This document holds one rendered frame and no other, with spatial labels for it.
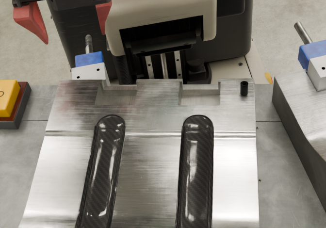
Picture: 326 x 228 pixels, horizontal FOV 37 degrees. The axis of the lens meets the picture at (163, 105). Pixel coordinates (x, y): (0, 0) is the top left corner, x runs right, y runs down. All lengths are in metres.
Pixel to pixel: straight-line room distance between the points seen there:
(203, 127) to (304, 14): 1.56
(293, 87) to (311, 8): 1.48
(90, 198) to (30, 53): 1.58
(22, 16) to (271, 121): 0.37
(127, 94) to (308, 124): 0.24
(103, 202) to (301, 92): 0.30
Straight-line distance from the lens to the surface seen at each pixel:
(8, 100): 0.76
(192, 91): 0.65
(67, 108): 0.64
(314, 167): 0.63
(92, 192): 0.57
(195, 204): 0.55
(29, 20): 0.63
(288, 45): 1.97
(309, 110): 0.65
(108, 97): 0.67
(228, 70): 1.48
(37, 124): 0.76
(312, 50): 0.71
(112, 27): 0.94
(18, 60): 2.10
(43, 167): 0.60
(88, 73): 0.72
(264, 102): 0.73
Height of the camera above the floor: 1.36
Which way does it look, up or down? 50 degrees down
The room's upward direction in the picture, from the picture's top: 10 degrees counter-clockwise
